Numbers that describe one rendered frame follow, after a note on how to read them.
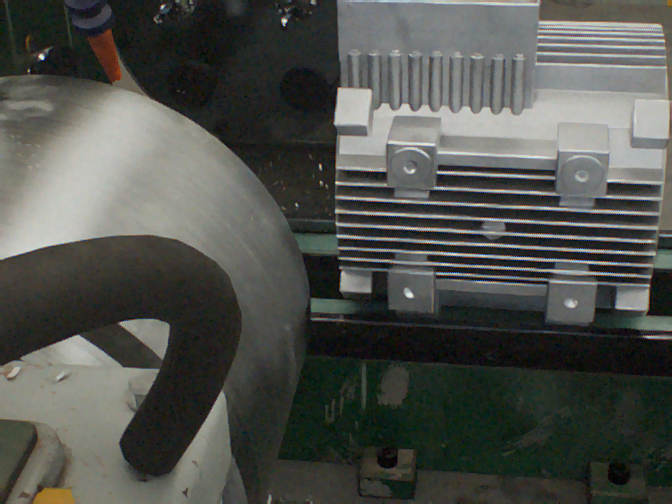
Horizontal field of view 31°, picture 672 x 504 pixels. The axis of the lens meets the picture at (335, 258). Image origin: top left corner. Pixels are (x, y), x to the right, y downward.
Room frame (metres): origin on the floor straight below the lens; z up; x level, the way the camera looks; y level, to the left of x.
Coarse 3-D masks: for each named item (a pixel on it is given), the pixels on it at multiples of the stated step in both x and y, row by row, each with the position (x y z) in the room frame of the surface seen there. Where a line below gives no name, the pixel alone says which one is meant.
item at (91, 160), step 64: (0, 128) 0.48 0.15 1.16; (64, 128) 0.49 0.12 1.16; (128, 128) 0.50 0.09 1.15; (192, 128) 0.53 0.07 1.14; (0, 192) 0.43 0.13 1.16; (64, 192) 0.44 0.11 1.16; (128, 192) 0.45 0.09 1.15; (192, 192) 0.48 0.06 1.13; (256, 192) 0.52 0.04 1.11; (0, 256) 0.38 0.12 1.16; (256, 256) 0.47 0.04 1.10; (256, 320) 0.44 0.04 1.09; (256, 384) 0.41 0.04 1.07; (256, 448) 0.39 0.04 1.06
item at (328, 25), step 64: (128, 0) 0.98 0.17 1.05; (192, 0) 0.94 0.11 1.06; (256, 0) 0.96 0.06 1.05; (320, 0) 0.94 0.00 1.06; (128, 64) 0.98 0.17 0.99; (192, 64) 0.96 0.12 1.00; (256, 64) 0.96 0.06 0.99; (320, 64) 0.95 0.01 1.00; (256, 128) 0.96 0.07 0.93; (320, 128) 0.96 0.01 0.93
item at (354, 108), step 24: (336, 96) 0.68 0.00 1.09; (360, 96) 0.67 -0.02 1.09; (336, 120) 0.66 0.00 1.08; (360, 120) 0.66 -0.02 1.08; (648, 120) 0.64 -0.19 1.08; (648, 144) 0.64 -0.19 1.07; (360, 288) 0.66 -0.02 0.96; (624, 288) 0.64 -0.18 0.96; (648, 288) 0.64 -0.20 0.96; (624, 312) 0.64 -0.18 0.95
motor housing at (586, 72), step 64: (576, 64) 0.68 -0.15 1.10; (640, 64) 0.68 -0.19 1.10; (384, 128) 0.67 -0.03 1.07; (448, 128) 0.67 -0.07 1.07; (512, 128) 0.66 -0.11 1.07; (384, 192) 0.65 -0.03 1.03; (448, 192) 0.65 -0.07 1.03; (512, 192) 0.63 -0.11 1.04; (640, 192) 0.62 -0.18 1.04; (384, 256) 0.65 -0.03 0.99; (448, 256) 0.65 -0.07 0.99; (512, 256) 0.63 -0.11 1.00; (576, 256) 0.63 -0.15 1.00; (640, 256) 0.62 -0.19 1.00
